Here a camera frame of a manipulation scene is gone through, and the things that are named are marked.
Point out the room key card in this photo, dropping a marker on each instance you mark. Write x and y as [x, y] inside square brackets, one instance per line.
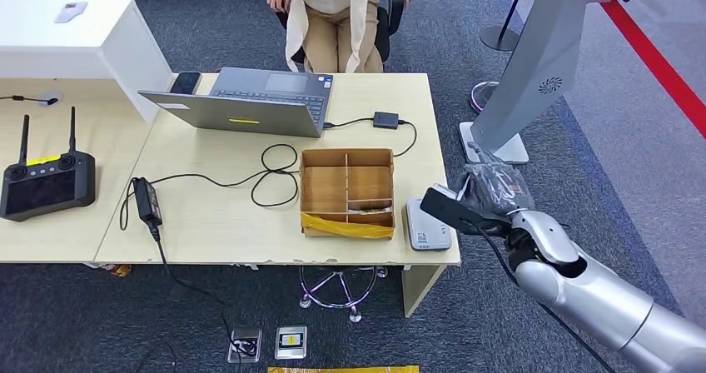
[375, 210]

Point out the person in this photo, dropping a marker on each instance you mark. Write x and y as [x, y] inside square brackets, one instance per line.
[331, 23]

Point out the red barrier belt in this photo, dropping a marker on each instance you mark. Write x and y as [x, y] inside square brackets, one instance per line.
[656, 67]

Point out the black office chair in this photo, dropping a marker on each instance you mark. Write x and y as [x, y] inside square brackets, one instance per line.
[386, 23]

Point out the grey laptop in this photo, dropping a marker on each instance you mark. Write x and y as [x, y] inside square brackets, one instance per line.
[242, 114]

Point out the open floor socket box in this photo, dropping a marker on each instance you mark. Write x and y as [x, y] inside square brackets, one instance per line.
[245, 347]

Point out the small black hub box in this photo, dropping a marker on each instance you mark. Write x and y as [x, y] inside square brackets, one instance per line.
[385, 120]

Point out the brown cardboard divider box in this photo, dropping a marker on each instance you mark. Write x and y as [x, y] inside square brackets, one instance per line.
[325, 188]

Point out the black remote controller with antennas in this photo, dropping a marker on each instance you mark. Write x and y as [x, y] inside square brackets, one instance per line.
[47, 188]

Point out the black smartphone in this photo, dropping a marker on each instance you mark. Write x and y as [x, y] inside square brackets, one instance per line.
[185, 83]

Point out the grey kiosk stand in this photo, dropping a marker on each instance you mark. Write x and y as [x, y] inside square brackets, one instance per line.
[546, 45]

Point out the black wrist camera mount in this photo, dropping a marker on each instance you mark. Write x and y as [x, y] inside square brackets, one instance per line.
[455, 213]

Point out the beige desk leg panel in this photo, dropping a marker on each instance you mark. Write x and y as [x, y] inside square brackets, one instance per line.
[422, 288]

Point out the round desk grommet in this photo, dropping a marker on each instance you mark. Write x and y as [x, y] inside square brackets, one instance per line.
[49, 99]

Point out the silver floor socket plate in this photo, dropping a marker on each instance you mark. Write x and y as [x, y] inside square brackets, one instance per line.
[290, 343]

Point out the black stanchion post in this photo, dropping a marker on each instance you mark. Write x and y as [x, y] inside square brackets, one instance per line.
[499, 38]

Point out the white counter block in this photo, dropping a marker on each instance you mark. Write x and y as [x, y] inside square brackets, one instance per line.
[66, 45]

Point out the yellow floor tape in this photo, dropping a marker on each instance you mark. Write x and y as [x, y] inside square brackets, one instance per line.
[342, 369]

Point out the chrome stool base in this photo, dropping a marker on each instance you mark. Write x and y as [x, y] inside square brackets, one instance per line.
[337, 290]

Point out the grey white card reader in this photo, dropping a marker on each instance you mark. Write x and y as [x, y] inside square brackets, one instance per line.
[427, 235]

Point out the black power adapter brick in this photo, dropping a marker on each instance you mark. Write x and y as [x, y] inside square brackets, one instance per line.
[147, 200]

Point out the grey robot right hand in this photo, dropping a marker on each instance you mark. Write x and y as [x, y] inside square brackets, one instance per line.
[496, 191]

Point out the small white flat device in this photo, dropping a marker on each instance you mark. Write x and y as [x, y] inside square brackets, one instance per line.
[70, 12]

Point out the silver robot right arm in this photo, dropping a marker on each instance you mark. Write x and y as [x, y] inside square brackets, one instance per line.
[595, 299]

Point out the orange wrapper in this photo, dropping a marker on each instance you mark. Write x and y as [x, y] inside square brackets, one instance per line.
[118, 270]

